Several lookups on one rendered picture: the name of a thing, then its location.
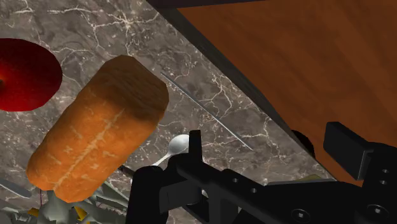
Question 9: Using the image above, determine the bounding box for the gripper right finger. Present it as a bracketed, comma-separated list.
[323, 121, 397, 224]

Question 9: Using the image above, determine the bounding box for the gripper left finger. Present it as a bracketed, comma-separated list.
[158, 130, 298, 224]

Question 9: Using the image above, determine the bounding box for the white spoon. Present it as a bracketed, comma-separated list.
[151, 134, 191, 168]

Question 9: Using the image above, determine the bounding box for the thin grey metal rod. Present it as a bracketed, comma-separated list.
[160, 71, 254, 152]

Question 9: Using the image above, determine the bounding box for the brown bread loaf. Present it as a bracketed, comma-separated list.
[25, 55, 170, 204]

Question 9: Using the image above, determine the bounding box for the grey-green leafy plant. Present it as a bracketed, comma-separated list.
[0, 178, 130, 224]

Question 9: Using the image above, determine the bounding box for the red apple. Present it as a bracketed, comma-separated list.
[0, 38, 64, 112]

